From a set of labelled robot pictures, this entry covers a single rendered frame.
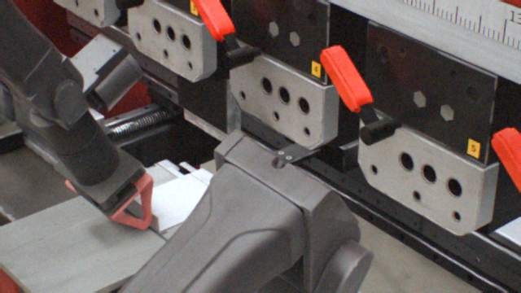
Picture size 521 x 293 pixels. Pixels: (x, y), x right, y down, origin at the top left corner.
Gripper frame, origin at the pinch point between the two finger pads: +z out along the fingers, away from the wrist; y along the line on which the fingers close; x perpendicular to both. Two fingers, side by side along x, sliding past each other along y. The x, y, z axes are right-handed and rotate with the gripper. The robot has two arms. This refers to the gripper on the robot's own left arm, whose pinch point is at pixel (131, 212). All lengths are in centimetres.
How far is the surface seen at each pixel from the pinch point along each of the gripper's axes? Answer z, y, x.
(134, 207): 0.6, 0.8, -0.8
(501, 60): -27, -45, -22
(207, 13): -23.3, -10.7, -16.3
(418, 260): 151, 62, -69
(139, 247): 0.1, -5.1, 2.8
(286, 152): 12.2, 0.1, -21.5
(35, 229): -3.2, 5.9, 9.4
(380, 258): 147, 69, -62
